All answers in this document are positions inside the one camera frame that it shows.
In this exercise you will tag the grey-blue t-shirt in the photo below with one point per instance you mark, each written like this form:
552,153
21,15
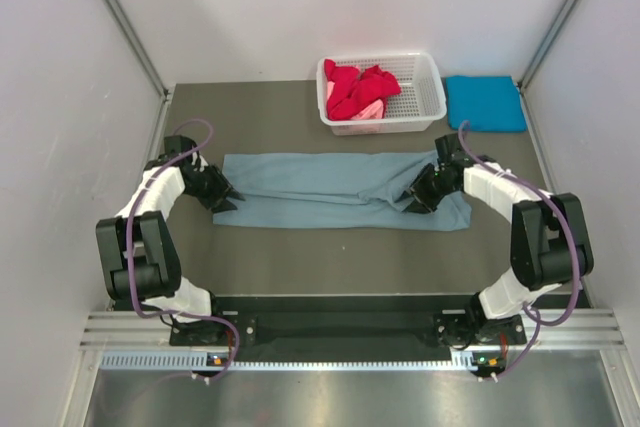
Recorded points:
334,191

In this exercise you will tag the right aluminium corner post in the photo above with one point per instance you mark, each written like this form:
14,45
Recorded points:
544,47

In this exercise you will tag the left aluminium corner post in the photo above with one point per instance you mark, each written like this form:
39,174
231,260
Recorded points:
128,32

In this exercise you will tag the grey slotted cable duct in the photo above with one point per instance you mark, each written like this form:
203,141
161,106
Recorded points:
201,361

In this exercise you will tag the red t-shirt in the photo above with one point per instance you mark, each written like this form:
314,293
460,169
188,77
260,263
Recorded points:
350,89

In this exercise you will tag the white plastic laundry basket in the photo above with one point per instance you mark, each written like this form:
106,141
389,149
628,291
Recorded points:
421,102

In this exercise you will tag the aluminium corner post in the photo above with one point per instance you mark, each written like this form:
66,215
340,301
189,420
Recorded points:
128,32
544,47

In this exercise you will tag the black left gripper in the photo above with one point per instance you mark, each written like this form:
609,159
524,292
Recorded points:
222,188

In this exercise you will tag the aluminium front frame rail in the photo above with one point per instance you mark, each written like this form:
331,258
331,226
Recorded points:
586,329

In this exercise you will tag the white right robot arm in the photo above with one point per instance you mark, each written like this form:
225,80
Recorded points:
549,240

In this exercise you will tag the folded turquoise t-shirt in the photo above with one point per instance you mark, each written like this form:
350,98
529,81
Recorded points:
487,103

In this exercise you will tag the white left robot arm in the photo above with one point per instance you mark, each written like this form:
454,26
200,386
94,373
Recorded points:
136,251

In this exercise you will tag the pink t-shirt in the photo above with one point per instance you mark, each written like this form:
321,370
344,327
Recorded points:
374,111

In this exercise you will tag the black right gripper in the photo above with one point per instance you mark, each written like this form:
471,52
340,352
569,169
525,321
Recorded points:
423,202

